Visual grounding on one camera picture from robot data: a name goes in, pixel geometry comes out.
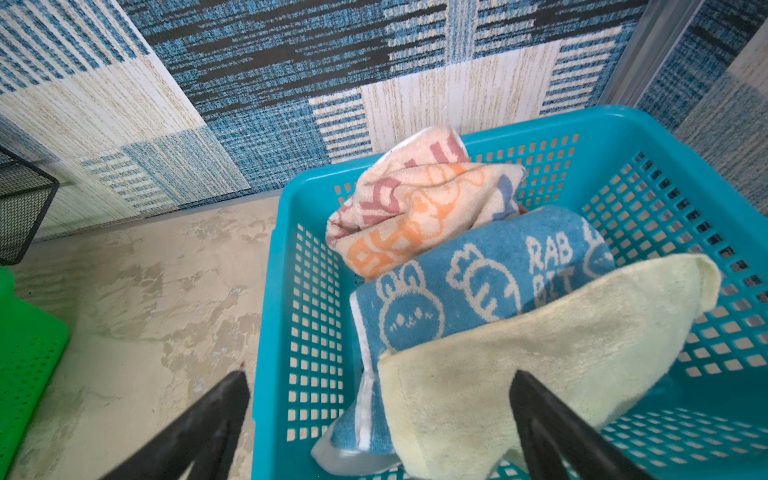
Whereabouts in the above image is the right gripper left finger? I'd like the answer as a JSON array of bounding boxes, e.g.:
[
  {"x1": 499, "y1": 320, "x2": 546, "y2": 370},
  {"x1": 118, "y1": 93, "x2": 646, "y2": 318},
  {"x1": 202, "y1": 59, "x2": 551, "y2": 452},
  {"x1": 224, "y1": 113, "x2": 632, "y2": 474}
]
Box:
[{"x1": 104, "y1": 370, "x2": 250, "y2": 479}]

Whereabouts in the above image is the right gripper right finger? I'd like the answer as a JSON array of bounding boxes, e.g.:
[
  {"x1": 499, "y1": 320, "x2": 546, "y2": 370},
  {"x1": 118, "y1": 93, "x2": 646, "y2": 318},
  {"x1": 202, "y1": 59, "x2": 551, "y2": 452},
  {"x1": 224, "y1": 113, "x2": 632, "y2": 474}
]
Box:
[{"x1": 509, "y1": 370, "x2": 651, "y2": 480}]

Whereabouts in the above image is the pale yellow teal towel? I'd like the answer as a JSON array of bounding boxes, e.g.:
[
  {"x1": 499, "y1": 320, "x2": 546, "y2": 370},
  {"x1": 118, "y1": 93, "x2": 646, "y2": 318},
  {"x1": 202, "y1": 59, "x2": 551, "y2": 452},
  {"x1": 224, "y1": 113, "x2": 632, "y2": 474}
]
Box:
[{"x1": 378, "y1": 254, "x2": 721, "y2": 479}]

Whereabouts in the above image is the blue rabbit print towel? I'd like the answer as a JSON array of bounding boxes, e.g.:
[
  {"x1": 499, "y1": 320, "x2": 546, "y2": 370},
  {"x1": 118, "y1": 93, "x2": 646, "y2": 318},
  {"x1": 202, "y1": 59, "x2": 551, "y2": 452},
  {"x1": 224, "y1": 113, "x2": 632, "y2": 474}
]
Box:
[{"x1": 311, "y1": 206, "x2": 616, "y2": 476}]

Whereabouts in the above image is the teal plastic basket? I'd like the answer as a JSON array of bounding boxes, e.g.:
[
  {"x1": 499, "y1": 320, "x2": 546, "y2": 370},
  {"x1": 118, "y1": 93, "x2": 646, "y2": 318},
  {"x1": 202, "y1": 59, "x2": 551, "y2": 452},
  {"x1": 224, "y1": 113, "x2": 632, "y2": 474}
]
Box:
[{"x1": 251, "y1": 106, "x2": 767, "y2": 479}]

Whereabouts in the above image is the green plastic basket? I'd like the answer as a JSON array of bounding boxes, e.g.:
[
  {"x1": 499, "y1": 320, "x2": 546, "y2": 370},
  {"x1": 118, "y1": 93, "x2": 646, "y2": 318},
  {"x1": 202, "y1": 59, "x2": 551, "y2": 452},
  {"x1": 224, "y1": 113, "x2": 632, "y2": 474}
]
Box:
[{"x1": 1, "y1": 268, "x2": 69, "y2": 477}]

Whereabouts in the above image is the pink orange print towel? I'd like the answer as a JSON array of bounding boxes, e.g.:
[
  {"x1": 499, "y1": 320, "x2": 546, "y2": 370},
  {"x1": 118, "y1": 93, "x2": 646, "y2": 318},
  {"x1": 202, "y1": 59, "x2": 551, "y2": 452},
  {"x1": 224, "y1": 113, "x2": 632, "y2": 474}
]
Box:
[{"x1": 326, "y1": 126, "x2": 527, "y2": 280}]

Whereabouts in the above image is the black wire shelf rack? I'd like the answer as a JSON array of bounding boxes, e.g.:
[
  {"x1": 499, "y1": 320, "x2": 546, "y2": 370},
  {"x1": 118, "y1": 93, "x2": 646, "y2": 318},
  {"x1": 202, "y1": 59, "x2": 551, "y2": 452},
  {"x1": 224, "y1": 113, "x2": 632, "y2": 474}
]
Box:
[{"x1": 0, "y1": 147, "x2": 60, "y2": 266}]

